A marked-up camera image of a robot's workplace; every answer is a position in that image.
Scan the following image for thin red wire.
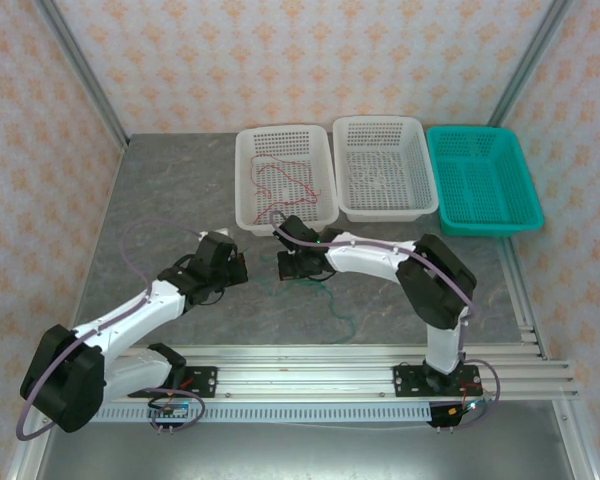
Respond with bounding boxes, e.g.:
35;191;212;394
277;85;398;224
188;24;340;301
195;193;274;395
249;153;323;226

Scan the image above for thin green wire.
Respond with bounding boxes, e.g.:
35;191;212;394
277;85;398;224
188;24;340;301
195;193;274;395
242;243;357;346

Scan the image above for white perforated plastic basket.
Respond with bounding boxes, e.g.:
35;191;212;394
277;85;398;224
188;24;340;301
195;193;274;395
234;124;340;237
332;116;440;224

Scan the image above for thin white wire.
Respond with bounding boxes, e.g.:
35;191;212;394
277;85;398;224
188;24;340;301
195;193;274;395
346;148;417;207

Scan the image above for left controller circuit board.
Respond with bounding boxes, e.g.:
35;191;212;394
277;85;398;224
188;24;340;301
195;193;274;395
147;401;192;420

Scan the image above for controller circuit board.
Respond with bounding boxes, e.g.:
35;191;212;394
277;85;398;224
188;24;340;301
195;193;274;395
428;398;492;429
147;401;192;420

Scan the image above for grey metal bottom panel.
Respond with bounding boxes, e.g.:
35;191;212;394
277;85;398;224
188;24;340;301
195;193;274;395
9;419;600;480

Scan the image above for right controller circuit board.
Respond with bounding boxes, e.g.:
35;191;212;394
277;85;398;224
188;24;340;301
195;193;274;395
428;398;492;429

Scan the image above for teal perforated plastic basket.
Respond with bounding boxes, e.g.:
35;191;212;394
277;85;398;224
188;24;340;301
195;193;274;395
425;125;545;237

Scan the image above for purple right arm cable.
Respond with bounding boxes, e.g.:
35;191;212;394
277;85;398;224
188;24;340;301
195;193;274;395
269;210;504;431

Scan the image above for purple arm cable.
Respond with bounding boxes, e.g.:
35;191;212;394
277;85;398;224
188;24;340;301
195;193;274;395
17;218;206;442
269;210;504;431

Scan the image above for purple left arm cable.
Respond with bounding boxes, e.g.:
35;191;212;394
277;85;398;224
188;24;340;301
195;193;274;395
17;218;206;442

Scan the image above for aluminium mounting rail frame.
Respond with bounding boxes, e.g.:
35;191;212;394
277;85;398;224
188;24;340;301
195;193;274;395
32;327;579;402

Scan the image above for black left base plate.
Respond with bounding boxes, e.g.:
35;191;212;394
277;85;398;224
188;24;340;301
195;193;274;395
128;366;219;399

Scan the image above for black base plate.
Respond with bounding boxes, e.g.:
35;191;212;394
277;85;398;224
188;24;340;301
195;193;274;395
393;364;481;399
128;366;219;399

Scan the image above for grey slotted cable duct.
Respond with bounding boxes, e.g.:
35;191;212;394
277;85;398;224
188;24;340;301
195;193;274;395
89;403;434;424

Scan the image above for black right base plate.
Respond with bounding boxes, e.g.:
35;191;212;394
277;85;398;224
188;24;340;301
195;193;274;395
393;364;481;399

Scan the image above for aluminium corner post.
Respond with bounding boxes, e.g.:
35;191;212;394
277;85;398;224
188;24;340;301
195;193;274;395
33;0;131;147
487;0;575;129

